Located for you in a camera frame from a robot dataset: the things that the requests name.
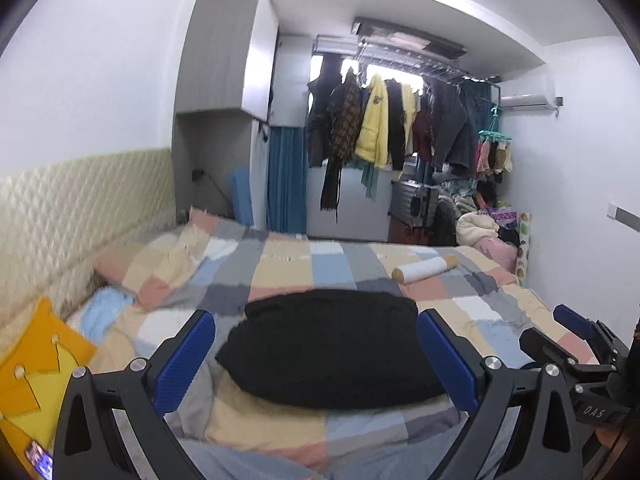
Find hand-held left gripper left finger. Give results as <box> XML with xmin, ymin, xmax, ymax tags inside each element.
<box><xmin>52</xmin><ymin>309</ymin><xmax>217</xmax><ymax>480</ymax></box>

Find smartphone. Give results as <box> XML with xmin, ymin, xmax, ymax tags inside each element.
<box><xmin>24</xmin><ymin>439</ymin><xmax>54</xmax><ymax>480</ymax></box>

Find white fluffy cloth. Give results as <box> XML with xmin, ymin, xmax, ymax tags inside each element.
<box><xmin>455</xmin><ymin>210</ymin><xmax>501</xmax><ymax>248</ymax></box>

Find white paper roll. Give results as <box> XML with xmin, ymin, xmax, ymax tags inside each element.
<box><xmin>391</xmin><ymin>255</ymin><xmax>459</xmax><ymax>286</ymax></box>

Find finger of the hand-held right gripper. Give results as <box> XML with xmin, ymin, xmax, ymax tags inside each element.
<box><xmin>552</xmin><ymin>304</ymin><xmax>631</xmax><ymax>361</ymax></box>
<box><xmin>519</xmin><ymin>327</ymin><xmax>588</xmax><ymax>386</ymax></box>

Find green sock hanger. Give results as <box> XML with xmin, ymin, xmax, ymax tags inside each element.
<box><xmin>475</xmin><ymin>102</ymin><xmax>515</xmax><ymax>183</ymax></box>

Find grey suitcase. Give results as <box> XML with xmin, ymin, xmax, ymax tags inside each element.
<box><xmin>391</xmin><ymin>180</ymin><xmax>441</xmax><ymax>236</ymax></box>

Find patchwork checked blanket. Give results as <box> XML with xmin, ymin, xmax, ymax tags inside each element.
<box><xmin>65</xmin><ymin>208</ymin><xmax>601</xmax><ymax>471</ymax></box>

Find white air conditioner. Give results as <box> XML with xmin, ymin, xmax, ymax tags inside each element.
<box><xmin>499</xmin><ymin>75</ymin><xmax>557</xmax><ymax>109</ymax></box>

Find grey blue cloth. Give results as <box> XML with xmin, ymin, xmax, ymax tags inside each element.
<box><xmin>175</xmin><ymin>422</ymin><xmax>501</xmax><ymax>480</ymax></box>

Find black sweater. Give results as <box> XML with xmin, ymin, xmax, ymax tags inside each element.
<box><xmin>215</xmin><ymin>288</ymin><xmax>446</xmax><ymax>409</ymax></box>

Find maroon hanging top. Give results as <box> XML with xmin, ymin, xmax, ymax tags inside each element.
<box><xmin>412</xmin><ymin>95</ymin><xmax>436</xmax><ymax>161</ymax></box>

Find grey wall cabinet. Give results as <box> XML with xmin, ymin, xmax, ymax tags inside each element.
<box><xmin>171</xmin><ymin>0</ymin><xmax>279</xmax><ymax>233</ymax></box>

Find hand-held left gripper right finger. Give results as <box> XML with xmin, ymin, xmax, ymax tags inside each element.
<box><xmin>416</xmin><ymin>308</ymin><xmax>586</xmax><ymax>480</ymax></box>

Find teal hanging scarf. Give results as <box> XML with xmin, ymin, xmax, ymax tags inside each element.
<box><xmin>360</xmin><ymin>162</ymin><xmax>380</xmax><ymax>203</ymax></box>

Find yellow crown pillow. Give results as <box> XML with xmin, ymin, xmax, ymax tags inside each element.
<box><xmin>0</xmin><ymin>296</ymin><xmax>98</xmax><ymax>480</ymax></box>

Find brown plaid scarf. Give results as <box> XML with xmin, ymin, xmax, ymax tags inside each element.
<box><xmin>320</xmin><ymin>77</ymin><xmax>362</xmax><ymax>213</ymax></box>

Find pale yellow hanging top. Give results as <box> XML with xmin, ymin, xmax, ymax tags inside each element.
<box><xmin>402</xmin><ymin>85</ymin><xmax>421</xmax><ymax>153</ymax></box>

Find dotted paper bag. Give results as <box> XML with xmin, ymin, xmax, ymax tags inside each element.
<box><xmin>515</xmin><ymin>212</ymin><xmax>532</xmax><ymax>288</ymax></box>

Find black hanging cardigan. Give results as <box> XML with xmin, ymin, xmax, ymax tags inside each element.
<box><xmin>385</xmin><ymin>79</ymin><xmax>407</xmax><ymax>171</ymax></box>

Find yellow jacket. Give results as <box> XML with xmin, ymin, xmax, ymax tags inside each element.
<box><xmin>354</xmin><ymin>74</ymin><xmax>392</xmax><ymax>170</ymax></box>

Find cream padded headboard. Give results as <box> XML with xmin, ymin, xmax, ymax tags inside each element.
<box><xmin>0</xmin><ymin>147</ymin><xmax>176</xmax><ymax>341</ymax></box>

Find light blue pillow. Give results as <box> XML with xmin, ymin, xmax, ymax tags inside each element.
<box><xmin>80</xmin><ymin>287</ymin><xmax>136</xmax><ymax>338</ymax></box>

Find ceiling clothes drying rack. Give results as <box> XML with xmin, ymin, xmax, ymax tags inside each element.
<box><xmin>311</xmin><ymin>17</ymin><xmax>501</xmax><ymax>91</ymax></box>

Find pink cloth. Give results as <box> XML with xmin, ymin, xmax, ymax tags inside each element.
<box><xmin>472</xmin><ymin>237</ymin><xmax>518</xmax><ymax>273</ymax></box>

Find dark denim jacket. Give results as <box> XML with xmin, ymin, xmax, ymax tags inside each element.
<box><xmin>430</xmin><ymin>77</ymin><xmax>478</xmax><ymax>176</ymax></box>

